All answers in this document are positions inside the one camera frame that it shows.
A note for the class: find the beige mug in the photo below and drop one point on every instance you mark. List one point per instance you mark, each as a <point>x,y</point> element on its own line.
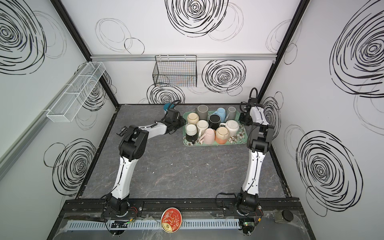
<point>193,118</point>

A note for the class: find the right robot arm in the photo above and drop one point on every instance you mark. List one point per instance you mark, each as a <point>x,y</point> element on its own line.
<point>258,143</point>

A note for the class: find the silver grey mug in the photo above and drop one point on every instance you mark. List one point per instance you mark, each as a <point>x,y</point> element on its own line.
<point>231,113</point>

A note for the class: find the pink mug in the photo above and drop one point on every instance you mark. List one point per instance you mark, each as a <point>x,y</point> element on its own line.
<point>208,137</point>

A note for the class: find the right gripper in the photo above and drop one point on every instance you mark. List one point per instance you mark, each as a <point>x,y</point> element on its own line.
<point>245,118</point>

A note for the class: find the black lid jar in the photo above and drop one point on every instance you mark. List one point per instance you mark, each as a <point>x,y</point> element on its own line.
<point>283,216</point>

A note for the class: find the black and white mug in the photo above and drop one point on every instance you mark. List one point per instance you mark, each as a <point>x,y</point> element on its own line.
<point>191,133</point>

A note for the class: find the white wire shelf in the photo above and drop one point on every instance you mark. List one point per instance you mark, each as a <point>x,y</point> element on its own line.
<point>84,91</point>

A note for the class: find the orange peach mug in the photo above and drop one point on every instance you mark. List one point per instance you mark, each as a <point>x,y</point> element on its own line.
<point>222,135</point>

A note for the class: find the teal and white mug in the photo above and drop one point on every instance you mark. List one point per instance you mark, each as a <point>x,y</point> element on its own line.
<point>168,106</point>

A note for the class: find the light blue mug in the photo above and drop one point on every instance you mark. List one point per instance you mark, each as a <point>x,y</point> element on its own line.
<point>221,112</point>

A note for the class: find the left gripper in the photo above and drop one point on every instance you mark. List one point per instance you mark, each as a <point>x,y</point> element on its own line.
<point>179,121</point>

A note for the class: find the cream white mug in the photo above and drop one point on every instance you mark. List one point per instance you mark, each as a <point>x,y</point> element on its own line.
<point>202,126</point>

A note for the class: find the white speckled mug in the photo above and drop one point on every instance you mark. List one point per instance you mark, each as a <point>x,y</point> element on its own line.
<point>232,126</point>

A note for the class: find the small black device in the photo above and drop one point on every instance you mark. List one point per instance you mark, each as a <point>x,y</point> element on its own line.
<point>122,131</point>

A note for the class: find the white slotted cable duct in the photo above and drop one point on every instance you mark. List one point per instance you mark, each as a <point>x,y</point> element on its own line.
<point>193,224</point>

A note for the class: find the black wire basket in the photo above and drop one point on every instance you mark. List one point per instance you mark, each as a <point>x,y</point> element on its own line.
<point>175,70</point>

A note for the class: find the black mug white interior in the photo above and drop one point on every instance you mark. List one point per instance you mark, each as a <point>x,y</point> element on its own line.
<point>214,121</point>

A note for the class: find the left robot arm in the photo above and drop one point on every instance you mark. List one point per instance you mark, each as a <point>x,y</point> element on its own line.
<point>131,149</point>

